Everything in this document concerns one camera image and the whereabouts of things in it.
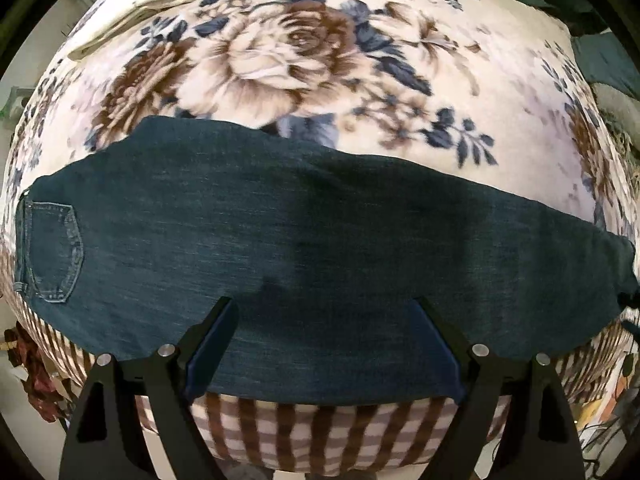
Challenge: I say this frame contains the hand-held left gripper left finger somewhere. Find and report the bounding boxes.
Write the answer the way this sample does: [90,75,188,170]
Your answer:
[58,296,240,480]

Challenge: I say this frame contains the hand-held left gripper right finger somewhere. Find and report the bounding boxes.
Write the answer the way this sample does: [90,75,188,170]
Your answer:
[414,297,587,480]

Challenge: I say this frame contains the dark blue denim pants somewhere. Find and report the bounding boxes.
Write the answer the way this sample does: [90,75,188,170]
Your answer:
[14,115,640,407]

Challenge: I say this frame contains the dark red patterned cloth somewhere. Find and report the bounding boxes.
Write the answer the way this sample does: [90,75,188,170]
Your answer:
[5,322,76,423]

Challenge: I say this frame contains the floral printed blanket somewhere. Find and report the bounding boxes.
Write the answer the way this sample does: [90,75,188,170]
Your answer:
[0,0,640,476]

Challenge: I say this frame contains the dark green cloth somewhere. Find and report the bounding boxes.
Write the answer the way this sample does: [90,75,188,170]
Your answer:
[542,0,640,103]

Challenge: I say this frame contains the cream folded cloth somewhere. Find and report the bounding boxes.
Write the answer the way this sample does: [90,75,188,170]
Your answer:
[67,0,236,61]

